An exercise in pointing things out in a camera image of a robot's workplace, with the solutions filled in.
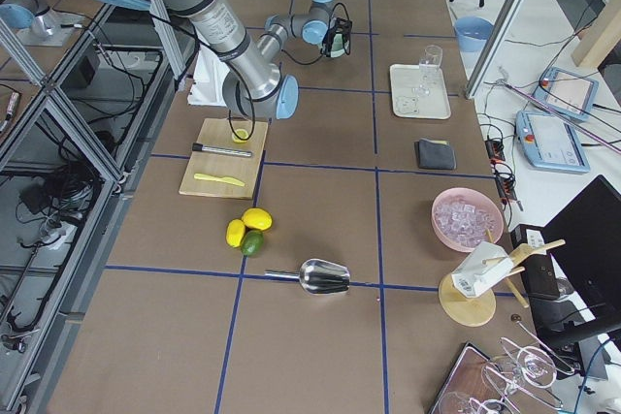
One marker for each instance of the white paper carton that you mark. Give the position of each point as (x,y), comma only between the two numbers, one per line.
(483,268)

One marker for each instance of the steel knife sharpener rod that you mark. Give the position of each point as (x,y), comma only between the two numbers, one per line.
(199,147)

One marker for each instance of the grey folded cloth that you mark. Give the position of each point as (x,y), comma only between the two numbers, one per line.
(435,155)

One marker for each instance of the yellow plastic knife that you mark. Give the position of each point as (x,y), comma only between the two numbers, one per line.
(222,179)

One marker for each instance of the lemon half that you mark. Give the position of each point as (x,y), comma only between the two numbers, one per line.
(240,135)

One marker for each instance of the pink bowl of ice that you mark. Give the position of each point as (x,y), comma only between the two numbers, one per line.
(462,218)

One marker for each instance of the clear wine glass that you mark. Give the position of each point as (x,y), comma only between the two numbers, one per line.
(429,65)

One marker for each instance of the green lime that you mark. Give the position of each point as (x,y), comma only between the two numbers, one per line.
(252,242)

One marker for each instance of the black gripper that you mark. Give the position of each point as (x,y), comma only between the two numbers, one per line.
(330,40)

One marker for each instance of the blue teach pendant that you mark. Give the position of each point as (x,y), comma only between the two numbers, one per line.
(567,92)
(550,144)

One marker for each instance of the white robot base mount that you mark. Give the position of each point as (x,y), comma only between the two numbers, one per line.
(208,78)

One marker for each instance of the cream bear tray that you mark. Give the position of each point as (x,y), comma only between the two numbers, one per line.
(403,79)

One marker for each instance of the mint green bowl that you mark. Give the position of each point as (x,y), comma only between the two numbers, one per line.
(338,46)

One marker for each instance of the yellow lemon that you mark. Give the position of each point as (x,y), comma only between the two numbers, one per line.
(235,232)
(257,218)

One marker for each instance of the hanging wine glasses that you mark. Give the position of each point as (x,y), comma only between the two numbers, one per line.
(518,380)

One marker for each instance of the aluminium frame post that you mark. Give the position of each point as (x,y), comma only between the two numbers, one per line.
(505,18)

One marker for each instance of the wooden plank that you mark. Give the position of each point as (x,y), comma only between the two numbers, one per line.
(601,37)

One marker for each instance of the metal ice scoop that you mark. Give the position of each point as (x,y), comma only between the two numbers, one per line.
(318,277)

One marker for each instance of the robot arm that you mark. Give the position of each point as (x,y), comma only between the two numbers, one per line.
(254,86)

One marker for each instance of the wooden cutting board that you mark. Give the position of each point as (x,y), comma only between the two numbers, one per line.
(216,132)

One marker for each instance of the wooden cup stand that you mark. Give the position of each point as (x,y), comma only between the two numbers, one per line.
(479,311)

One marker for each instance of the blue plastic bowl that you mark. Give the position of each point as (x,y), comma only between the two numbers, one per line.
(472,33)

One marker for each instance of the metal reacher grabber tool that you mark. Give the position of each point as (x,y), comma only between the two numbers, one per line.
(614,146)

